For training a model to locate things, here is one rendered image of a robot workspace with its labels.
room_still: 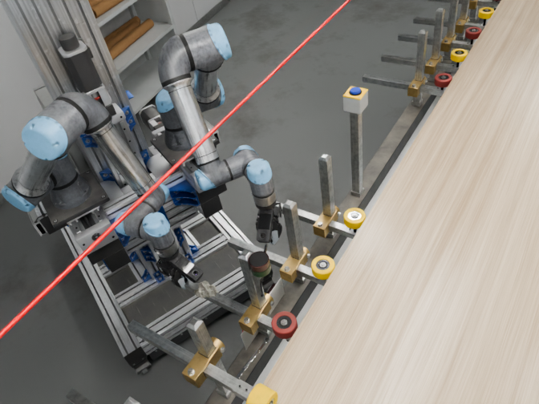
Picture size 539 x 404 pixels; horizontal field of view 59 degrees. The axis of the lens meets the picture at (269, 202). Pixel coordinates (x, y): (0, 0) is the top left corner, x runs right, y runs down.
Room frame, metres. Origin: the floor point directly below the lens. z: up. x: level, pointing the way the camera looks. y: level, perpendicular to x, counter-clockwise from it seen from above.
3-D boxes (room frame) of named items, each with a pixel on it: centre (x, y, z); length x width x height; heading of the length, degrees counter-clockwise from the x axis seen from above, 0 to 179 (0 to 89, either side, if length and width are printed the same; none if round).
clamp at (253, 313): (0.89, 0.11, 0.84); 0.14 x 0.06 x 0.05; 140
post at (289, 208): (1.10, -0.06, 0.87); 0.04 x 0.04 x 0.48; 50
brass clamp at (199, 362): (0.70, 0.28, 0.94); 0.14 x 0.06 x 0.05; 140
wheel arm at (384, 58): (2.26, -0.95, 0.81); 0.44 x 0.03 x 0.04; 50
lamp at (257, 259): (0.88, 0.06, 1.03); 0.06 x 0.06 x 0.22; 50
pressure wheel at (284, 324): (0.80, 0.03, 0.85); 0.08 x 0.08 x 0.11
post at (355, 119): (1.49, -0.39, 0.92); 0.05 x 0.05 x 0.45; 50
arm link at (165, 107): (1.67, 0.30, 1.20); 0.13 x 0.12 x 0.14; 106
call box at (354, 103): (1.49, -0.39, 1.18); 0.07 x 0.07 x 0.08; 50
